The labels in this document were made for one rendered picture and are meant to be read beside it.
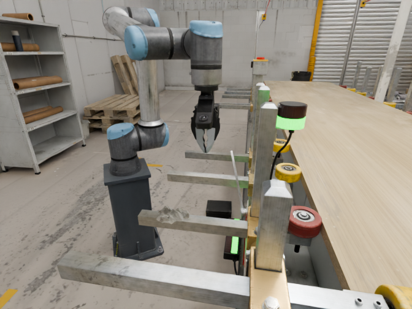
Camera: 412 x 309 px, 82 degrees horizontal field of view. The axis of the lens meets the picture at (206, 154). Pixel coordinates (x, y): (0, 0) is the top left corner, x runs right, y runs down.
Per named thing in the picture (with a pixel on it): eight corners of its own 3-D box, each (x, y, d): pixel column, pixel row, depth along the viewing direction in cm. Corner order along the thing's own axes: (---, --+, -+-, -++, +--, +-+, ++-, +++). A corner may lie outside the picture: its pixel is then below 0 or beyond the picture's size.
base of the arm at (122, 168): (110, 178, 134) (106, 162, 130) (108, 165, 150) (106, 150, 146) (144, 173, 140) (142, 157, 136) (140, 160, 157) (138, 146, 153)
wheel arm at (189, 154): (184, 159, 110) (184, 151, 109) (186, 157, 113) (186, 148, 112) (282, 167, 103) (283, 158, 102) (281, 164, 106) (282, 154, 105)
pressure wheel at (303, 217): (281, 261, 57) (288, 222, 52) (278, 237, 64) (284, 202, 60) (317, 266, 56) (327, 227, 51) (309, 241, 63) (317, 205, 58)
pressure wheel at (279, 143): (279, 171, 100) (282, 145, 95) (263, 164, 106) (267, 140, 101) (290, 165, 105) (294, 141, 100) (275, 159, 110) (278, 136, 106)
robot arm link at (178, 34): (161, 28, 76) (175, 24, 66) (194, 29, 81) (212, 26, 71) (164, 59, 80) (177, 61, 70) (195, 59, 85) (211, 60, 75)
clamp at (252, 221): (246, 252, 57) (247, 235, 55) (246, 216, 69) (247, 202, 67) (270, 255, 56) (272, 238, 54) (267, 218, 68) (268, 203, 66)
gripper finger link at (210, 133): (216, 148, 82) (217, 122, 78) (214, 154, 76) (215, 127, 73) (208, 148, 82) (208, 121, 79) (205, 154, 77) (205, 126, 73)
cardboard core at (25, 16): (0, 13, 252) (26, 12, 248) (7, 13, 259) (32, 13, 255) (3, 21, 255) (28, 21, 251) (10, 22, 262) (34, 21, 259)
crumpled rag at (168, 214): (151, 222, 60) (151, 214, 59) (160, 206, 66) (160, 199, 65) (186, 226, 59) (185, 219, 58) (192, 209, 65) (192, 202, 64)
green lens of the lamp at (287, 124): (276, 129, 50) (278, 118, 49) (274, 121, 55) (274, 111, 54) (306, 130, 49) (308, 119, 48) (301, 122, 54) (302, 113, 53)
